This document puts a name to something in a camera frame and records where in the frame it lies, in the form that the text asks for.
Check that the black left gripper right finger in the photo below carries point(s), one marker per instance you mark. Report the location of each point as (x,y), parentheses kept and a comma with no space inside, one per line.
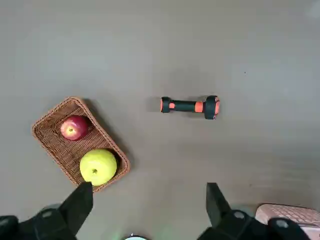
(225,225)

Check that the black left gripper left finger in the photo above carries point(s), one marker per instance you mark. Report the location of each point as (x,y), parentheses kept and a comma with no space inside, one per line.
(62,220)

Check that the pink plastic basket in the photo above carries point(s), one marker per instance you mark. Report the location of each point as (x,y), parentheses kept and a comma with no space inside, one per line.
(295,212)

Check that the yellow apple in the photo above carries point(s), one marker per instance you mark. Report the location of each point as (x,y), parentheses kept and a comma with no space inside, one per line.
(100,165)

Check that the brown wicker tray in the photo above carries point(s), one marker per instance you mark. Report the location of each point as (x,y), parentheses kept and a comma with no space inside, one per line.
(55,145)

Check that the red apple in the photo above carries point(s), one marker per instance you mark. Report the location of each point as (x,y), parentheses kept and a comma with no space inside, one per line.
(75,130)

